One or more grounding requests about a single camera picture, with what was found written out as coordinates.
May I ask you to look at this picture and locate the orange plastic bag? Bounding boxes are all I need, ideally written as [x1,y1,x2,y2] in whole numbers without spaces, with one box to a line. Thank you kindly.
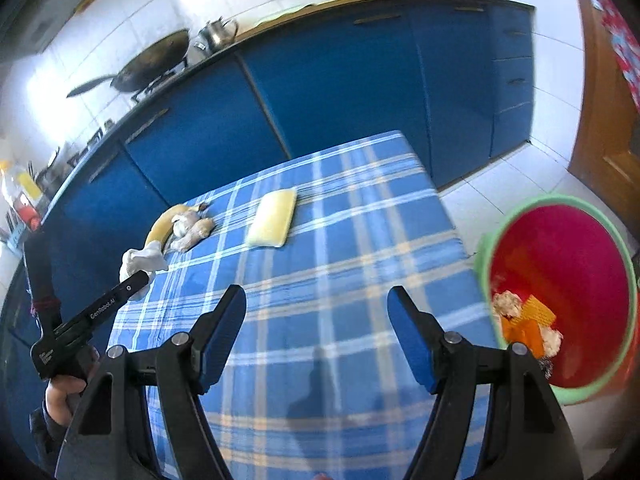
[500,316,546,359]

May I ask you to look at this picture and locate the wooden door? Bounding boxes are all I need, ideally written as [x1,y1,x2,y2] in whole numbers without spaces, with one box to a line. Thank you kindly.
[570,0,639,236]

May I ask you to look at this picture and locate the blue kitchen cabinets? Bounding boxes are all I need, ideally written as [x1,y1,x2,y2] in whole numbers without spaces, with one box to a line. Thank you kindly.
[44,0,534,316]

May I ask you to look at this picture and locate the white tissue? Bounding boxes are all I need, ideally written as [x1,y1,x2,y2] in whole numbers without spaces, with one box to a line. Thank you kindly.
[119,240,169,301]

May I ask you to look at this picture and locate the cooking oil bottle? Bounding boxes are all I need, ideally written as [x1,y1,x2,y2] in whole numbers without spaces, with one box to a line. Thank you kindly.
[1,160,42,232]

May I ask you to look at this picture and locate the steel kettle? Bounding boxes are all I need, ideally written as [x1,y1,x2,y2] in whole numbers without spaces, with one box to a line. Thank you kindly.
[198,18,239,54]

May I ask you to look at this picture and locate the red bucket green rim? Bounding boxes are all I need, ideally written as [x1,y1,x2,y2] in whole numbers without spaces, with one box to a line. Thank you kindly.
[474,194,639,405]

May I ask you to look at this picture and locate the steel wool scrubber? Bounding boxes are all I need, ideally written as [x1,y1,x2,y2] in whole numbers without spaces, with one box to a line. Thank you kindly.
[538,358,553,380]

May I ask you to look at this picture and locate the blue plaid tablecloth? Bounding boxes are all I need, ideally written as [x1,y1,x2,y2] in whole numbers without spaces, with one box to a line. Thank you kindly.
[110,131,496,479]

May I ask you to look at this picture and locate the left hand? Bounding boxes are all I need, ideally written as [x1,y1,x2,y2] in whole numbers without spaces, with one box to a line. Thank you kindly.
[44,348,100,427]

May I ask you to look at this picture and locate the cream paper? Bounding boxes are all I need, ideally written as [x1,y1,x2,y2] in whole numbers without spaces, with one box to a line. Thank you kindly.
[491,290,523,318]

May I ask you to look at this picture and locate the yellow white sponge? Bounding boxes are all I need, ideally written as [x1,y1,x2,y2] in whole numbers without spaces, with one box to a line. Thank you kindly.
[245,188,297,248]

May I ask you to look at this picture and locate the red floral cloth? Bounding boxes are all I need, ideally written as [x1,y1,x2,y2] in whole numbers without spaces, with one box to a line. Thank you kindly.
[598,0,640,108]

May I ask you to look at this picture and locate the ginger root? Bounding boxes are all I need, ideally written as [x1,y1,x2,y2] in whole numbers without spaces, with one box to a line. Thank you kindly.
[169,218,215,254]

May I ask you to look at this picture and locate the garlic bulb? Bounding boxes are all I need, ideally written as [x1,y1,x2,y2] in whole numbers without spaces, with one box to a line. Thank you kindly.
[171,211,198,238]

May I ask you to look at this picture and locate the yellow banana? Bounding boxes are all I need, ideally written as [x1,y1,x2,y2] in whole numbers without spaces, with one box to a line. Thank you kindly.
[144,204,191,248]

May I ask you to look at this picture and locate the yellow foam fruit net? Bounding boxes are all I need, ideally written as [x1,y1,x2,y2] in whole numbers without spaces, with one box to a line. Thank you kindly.
[521,295,556,327]

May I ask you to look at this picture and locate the black wok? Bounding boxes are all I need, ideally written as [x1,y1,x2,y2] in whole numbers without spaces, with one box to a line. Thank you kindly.
[66,28,190,98]

